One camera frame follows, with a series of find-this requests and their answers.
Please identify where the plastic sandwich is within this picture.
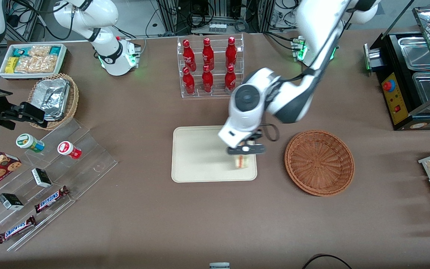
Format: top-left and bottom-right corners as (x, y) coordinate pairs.
(233, 154), (256, 170)

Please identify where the Snickers chocolate bar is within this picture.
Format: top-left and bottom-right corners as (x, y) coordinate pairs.
(34, 185), (70, 214)
(0, 215), (37, 244)

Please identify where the white power strip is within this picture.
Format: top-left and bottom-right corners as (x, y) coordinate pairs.
(208, 22), (228, 34)

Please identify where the black food warmer machine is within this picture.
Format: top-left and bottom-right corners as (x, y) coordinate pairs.
(363, 4), (430, 131)

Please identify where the white plastic snack bin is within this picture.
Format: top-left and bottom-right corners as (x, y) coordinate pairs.
(0, 43), (68, 80)

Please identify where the black cable loop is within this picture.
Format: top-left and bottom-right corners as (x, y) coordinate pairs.
(261, 123), (280, 142)

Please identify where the tan wicker basket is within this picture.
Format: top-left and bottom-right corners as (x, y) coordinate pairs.
(27, 73), (80, 131)

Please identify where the stack of foil trays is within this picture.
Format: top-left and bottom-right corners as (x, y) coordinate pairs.
(34, 78), (70, 121)

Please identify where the small black box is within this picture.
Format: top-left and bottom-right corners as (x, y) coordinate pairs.
(31, 168), (53, 188)
(0, 193), (25, 211)

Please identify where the round brown wicker basket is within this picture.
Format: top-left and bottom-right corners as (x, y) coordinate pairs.
(284, 130), (355, 197)

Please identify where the clear acrylic stepped display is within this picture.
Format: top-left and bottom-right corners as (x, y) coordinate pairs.
(0, 117), (119, 252)

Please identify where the black cable on table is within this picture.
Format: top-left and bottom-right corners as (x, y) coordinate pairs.
(301, 254), (354, 269)

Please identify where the green lid snack cup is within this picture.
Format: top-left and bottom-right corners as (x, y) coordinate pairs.
(16, 133), (45, 153)

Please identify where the red cola bottle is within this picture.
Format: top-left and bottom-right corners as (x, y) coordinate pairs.
(225, 65), (237, 92)
(202, 38), (215, 71)
(202, 65), (214, 93)
(183, 39), (197, 72)
(225, 36), (237, 68)
(182, 67), (196, 95)

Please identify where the yellow snack pack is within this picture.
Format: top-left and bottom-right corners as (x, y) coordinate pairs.
(5, 56), (20, 74)

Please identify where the cream rectangular plastic tray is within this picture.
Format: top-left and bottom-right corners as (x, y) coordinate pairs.
(171, 126), (258, 183)

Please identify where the clear bag of crackers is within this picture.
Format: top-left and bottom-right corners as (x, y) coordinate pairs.
(28, 45), (52, 58)
(15, 55), (57, 74)

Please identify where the clear acrylic bottle rack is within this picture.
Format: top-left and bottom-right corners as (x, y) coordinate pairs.
(177, 33), (245, 99)

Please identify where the red lid snack cup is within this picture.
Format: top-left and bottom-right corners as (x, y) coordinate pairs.
(57, 140), (82, 160)

